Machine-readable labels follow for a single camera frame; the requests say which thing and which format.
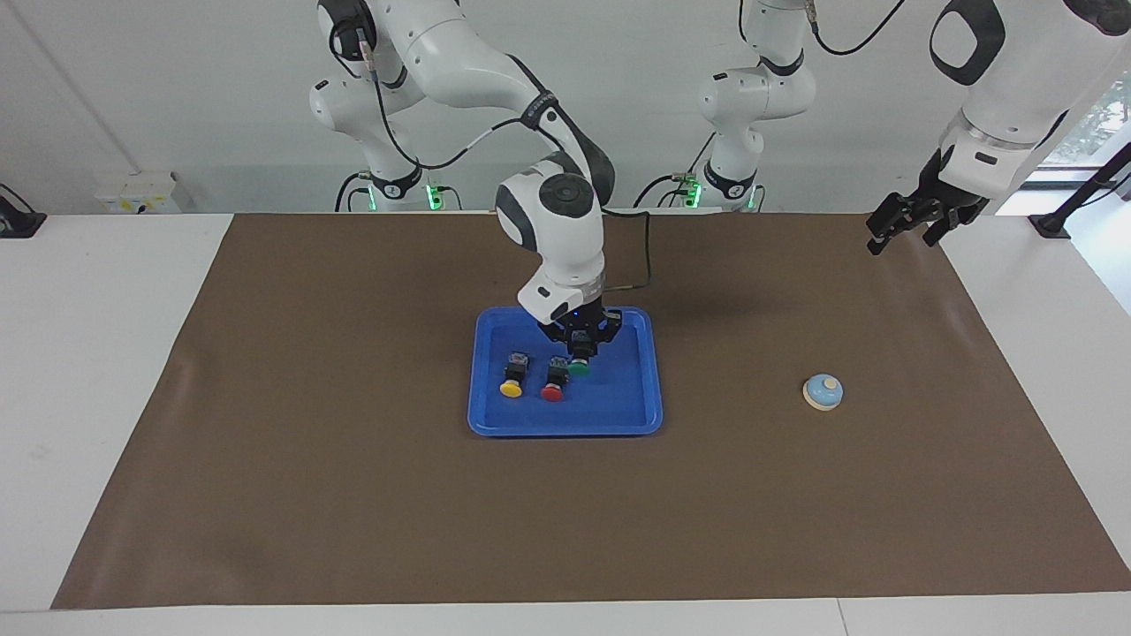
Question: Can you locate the white wall outlet box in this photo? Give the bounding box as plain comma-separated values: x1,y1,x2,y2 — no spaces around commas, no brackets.
95,170,182,215

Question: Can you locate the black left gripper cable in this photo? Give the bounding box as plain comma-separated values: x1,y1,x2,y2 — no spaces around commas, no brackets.
808,0,909,57

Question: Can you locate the red push button switch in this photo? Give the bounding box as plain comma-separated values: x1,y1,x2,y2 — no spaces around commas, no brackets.
540,356,571,404

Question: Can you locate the black right arm base cable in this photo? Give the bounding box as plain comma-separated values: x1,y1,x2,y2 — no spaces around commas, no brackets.
334,170,374,213

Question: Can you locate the light blue desk bell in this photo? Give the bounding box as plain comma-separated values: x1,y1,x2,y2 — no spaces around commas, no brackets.
802,373,845,413

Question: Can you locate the black low mount base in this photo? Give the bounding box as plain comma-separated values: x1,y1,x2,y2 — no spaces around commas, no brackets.
0,183,47,239

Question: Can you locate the black left arm base cable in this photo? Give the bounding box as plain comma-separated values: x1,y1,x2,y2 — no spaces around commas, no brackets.
632,132,718,210

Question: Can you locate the blue plastic tray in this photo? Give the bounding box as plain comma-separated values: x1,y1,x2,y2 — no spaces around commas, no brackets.
467,306,664,439

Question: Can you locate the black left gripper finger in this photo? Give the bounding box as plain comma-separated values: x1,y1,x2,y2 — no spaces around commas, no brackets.
922,210,964,248
866,193,922,257

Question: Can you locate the window with green foliage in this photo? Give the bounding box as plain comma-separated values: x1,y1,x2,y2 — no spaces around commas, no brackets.
1038,75,1131,173

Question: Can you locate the black arm base cable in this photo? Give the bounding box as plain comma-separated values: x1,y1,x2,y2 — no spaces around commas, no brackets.
632,132,718,210
334,170,374,213

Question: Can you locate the brown table mat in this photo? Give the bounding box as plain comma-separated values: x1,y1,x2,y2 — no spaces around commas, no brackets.
50,210,1131,610

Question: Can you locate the black stand with slanted rod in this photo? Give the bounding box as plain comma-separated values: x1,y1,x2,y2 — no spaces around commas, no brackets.
1029,141,1131,239

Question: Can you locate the yellow push button switch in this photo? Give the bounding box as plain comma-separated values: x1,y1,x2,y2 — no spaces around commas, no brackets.
499,352,531,399

